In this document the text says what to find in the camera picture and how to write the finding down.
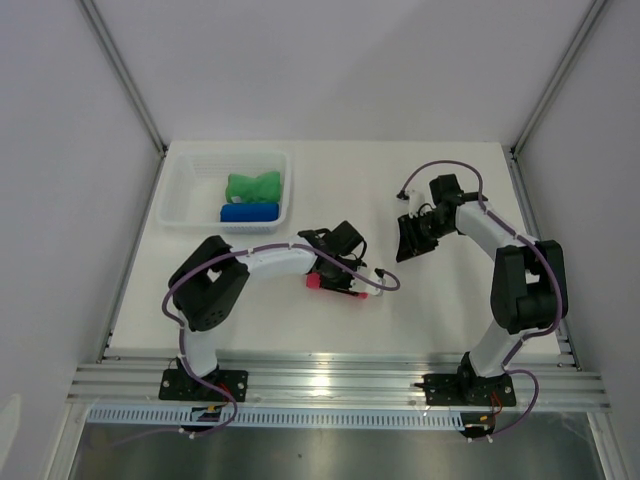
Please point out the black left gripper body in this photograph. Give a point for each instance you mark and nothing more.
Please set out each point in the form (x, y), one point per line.
(338, 278)

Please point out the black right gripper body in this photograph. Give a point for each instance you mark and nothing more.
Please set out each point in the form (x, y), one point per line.
(423, 231)

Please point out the pink towel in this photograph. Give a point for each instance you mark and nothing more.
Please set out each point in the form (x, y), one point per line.
(315, 281)

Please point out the green towel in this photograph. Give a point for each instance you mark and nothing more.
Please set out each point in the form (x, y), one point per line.
(264, 188)

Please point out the blue towel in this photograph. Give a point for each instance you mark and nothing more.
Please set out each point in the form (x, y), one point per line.
(249, 212)

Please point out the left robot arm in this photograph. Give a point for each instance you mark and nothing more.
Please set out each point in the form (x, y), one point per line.
(204, 289)

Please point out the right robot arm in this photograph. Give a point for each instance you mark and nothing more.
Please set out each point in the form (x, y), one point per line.
(528, 295)

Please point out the white plastic basket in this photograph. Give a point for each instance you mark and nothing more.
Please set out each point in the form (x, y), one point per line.
(206, 189)

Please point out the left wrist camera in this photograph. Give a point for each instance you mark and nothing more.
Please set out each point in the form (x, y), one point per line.
(367, 282)

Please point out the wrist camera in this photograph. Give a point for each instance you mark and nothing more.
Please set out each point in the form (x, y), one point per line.
(367, 282)
(415, 200)

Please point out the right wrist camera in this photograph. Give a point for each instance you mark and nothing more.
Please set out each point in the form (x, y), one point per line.
(415, 200)

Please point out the aluminium front rail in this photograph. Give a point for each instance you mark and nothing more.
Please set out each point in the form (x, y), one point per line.
(336, 381)

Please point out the aluminium frame rail right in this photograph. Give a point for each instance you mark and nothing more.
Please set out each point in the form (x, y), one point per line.
(563, 332)

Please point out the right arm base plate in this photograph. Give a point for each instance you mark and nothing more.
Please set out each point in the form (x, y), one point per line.
(455, 390)

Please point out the slotted cable duct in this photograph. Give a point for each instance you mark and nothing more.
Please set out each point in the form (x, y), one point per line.
(414, 419)

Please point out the aluminium frame post right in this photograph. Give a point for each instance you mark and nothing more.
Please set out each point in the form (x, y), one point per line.
(568, 59)

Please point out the aluminium frame post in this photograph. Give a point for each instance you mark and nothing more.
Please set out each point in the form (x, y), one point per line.
(568, 59)
(117, 64)

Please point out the aluminium frame post left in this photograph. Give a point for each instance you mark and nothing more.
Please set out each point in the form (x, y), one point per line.
(117, 64)

